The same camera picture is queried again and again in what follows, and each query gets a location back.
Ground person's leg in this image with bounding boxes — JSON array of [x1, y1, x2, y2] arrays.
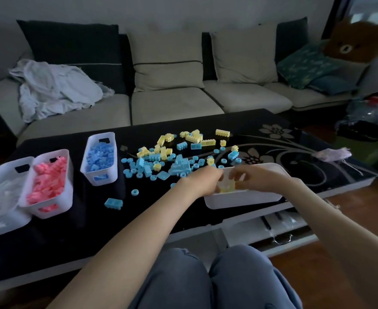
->
[[129, 247, 214, 309], [208, 244, 303, 309]]

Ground pile of white blocks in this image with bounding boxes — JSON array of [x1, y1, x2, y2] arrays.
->
[[0, 176, 25, 222]]

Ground green trash bin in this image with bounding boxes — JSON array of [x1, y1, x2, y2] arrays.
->
[[334, 120, 378, 166]]

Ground clear bottle red cap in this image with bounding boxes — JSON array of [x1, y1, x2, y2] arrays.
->
[[347, 96, 378, 124]]

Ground blue cushion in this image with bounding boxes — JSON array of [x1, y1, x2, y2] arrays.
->
[[308, 75, 359, 96]]

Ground person's right leg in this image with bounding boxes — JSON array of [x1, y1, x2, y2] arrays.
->
[[208, 244, 303, 309]]

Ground person's left leg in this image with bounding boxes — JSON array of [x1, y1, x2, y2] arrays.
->
[[129, 247, 214, 309]]

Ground person's left forearm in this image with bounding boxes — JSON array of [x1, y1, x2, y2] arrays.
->
[[47, 182, 202, 309]]

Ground black glass coffee table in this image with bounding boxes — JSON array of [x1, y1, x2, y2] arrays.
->
[[0, 108, 378, 297]]

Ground beige back cushion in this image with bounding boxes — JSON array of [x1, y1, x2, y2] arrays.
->
[[210, 22, 279, 85], [126, 27, 206, 93]]

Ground person's left hand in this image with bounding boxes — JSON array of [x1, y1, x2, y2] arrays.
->
[[180, 165, 224, 199]]

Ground lavender plastic bag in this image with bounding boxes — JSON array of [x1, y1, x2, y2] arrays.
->
[[312, 147, 353, 163]]

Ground crumpled white cloth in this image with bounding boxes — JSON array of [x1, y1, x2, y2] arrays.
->
[[9, 58, 116, 123]]

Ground yellow toy block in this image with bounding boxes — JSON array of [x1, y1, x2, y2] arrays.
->
[[217, 178, 238, 194]]

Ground window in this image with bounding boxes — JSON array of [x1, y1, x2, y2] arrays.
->
[[347, 0, 378, 26]]

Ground dark grey back cushion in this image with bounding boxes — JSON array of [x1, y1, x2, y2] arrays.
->
[[274, 17, 309, 63]]

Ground person's right hand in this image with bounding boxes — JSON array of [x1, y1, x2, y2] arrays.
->
[[229, 164, 294, 194]]

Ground teal patterned cushion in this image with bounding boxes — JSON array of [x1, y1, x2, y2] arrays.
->
[[276, 41, 344, 90]]

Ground person's right forearm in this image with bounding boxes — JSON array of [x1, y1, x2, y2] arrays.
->
[[279, 178, 378, 309]]

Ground brown bear plush cushion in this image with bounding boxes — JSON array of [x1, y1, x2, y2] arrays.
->
[[323, 17, 378, 63]]

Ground pile of colorful blocks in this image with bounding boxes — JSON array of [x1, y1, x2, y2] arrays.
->
[[104, 128, 243, 211]]

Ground metal drawer handle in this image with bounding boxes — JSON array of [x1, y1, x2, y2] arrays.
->
[[261, 217, 293, 245]]

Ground grey sofa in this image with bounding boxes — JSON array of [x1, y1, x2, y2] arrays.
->
[[0, 17, 370, 147]]

